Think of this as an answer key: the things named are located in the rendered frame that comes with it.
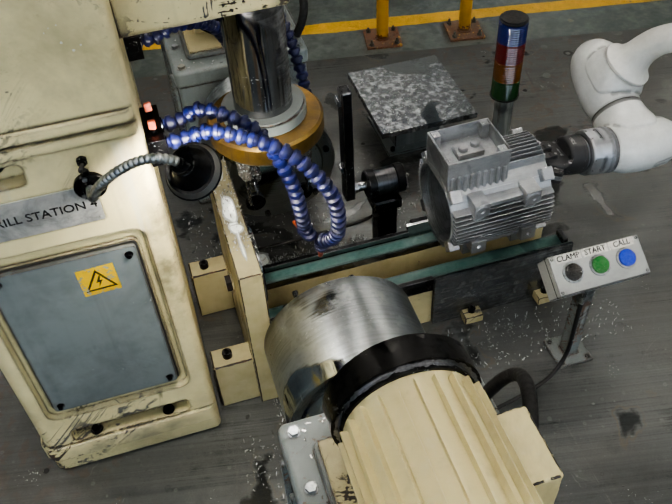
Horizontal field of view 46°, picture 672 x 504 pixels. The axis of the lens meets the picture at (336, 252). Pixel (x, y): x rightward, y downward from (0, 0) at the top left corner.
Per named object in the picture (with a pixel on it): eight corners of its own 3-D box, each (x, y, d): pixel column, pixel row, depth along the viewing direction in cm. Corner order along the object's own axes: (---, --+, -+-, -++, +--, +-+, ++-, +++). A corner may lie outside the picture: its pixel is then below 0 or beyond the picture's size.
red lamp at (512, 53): (502, 69, 165) (504, 50, 162) (489, 54, 169) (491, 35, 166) (528, 63, 166) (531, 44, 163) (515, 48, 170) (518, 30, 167)
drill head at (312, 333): (325, 571, 115) (314, 489, 97) (266, 373, 139) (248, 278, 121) (484, 520, 119) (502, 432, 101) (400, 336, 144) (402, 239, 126)
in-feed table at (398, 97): (382, 173, 193) (382, 134, 184) (348, 110, 211) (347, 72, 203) (473, 151, 197) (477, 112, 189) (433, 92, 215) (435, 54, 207)
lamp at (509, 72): (499, 87, 168) (502, 69, 165) (487, 72, 173) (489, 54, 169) (525, 81, 170) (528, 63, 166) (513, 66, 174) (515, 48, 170)
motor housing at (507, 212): (452, 271, 151) (457, 196, 137) (416, 206, 163) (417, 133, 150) (548, 244, 154) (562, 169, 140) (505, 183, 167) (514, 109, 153)
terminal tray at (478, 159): (447, 197, 142) (449, 166, 137) (425, 161, 149) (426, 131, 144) (508, 181, 144) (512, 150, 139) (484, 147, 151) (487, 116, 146)
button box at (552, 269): (549, 302, 136) (561, 297, 131) (535, 263, 138) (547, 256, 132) (637, 278, 139) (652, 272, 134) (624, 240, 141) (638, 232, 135)
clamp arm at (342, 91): (343, 203, 157) (338, 95, 139) (339, 193, 159) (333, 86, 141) (360, 199, 158) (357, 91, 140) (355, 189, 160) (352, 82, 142)
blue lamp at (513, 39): (504, 50, 162) (506, 30, 159) (491, 35, 166) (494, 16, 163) (531, 44, 163) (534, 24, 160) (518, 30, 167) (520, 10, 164)
